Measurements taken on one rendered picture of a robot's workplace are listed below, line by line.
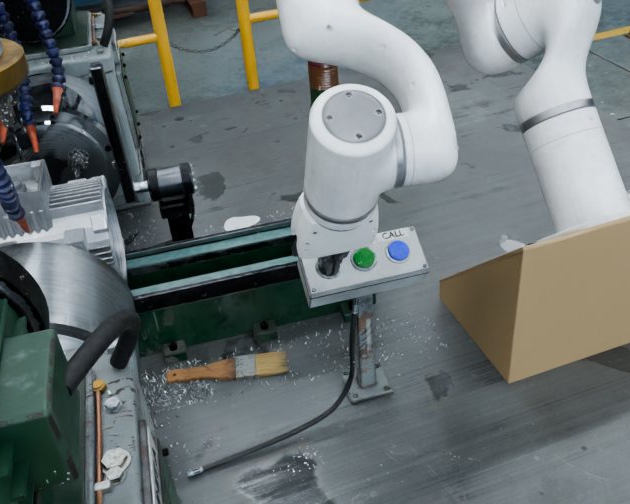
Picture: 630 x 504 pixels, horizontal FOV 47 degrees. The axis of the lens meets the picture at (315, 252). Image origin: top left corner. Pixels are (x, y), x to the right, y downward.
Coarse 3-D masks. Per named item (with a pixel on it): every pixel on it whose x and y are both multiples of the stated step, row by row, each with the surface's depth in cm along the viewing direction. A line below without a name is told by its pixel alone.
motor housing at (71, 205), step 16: (64, 192) 112; (80, 192) 112; (96, 192) 112; (64, 208) 110; (80, 208) 111; (96, 208) 111; (112, 208) 125; (64, 224) 110; (80, 224) 111; (112, 224) 126; (0, 240) 109; (16, 240) 109; (32, 240) 109; (48, 240) 110; (96, 240) 111; (112, 240) 126; (112, 256) 110
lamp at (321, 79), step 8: (312, 72) 142; (320, 72) 141; (328, 72) 142; (336, 72) 143; (312, 80) 144; (320, 80) 142; (328, 80) 143; (336, 80) 144; (312, 88) 145; (320, 88) 144; (328, 88) 144
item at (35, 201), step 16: (16, 176) 114; (32, 176) 115; (48, 176) 114; (32, 192) 106; (48, 192) 112; (0, 208) 106; (32, 208) 107; (48, 208) 109; (0, 224) 107; (16, 224) 108; (32, 224) 109; (48, 224) 110
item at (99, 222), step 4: (100, 176) 119; (104, 176) 119; (104, 180) 119; (104, 184) 119; (92, 216) 109; (96, 216) 109; (100, 216) 109; (104, 216) 109; (92, 220) 109; (96, 220) 109; (100, 220) 109; (104, 220) 109; (92, 224) 109; (96, 224) 109; (100, 224) 109; (104, 224) 109; (92, 228) 109; (96, 228) 109; (100, 228) 109; (104, 228) 109; (108, 228) 111; (96, 232) 110; (100, 232) 110; (124, 244) 128; (124, 248) 127
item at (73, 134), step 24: (48, 96) 130; (72, 96) 132; (96, 96) 139; (48, 120) 127; (72, 120) 128; (96, 120) 130; (0, 144) 127; (24, 144) 128; (48, 144) 129; (72, 144) 130; (96, 144) 131; (48, 168) 132; (72, 168) 130; (96, 168) 134
